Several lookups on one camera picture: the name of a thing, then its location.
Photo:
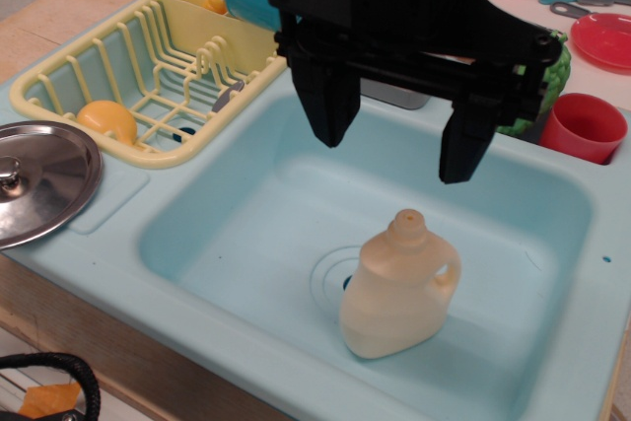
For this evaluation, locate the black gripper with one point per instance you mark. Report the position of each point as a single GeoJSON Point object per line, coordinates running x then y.
{"type": "Point", "coordinates": [488, 63]}

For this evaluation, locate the grey utensil in rack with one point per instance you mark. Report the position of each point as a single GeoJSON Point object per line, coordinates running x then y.
{"type": "Point", "coordinates": [224, 98]}

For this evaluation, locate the cream detergent bottle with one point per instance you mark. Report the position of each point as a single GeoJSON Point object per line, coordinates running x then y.
{"type": "Point", "coordinates": [400, 293]}

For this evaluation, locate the light blue toy sink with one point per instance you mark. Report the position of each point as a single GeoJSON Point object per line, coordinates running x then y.
{"type": "Point", "coordinates": [214, 285]}

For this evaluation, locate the yellow drying rack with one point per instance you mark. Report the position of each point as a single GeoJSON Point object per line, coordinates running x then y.
{"type": "Point", "coordinates": [166, 61]}

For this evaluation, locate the green toy vegetable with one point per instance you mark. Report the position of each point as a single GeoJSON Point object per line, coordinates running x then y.
{"type": "Point", "coordinates": [556, 76]}

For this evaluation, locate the red cup in holder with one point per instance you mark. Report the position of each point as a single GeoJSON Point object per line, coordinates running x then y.
{"type": "Point", "coordinates": [584, 127]}

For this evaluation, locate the red plastic plate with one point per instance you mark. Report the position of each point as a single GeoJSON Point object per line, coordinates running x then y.
{"type": "Point", "coordinates": [604, 40]}

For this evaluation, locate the orange toy piece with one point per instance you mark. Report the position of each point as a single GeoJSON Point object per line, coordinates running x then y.
{"type": "Point", "coordinates": [216, 6]}

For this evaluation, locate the grey toy spatula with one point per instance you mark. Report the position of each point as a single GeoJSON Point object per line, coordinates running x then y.
{"type": "Point", "coordinates": [577, 10]}

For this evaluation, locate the steel pot lid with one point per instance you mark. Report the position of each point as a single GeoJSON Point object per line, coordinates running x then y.
{"type": "Point", "coordinates": [49, 173]}

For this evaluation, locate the orange tape piece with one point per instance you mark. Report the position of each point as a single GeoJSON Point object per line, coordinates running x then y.
{"type": "Point", "coordinates": [40, 401]}

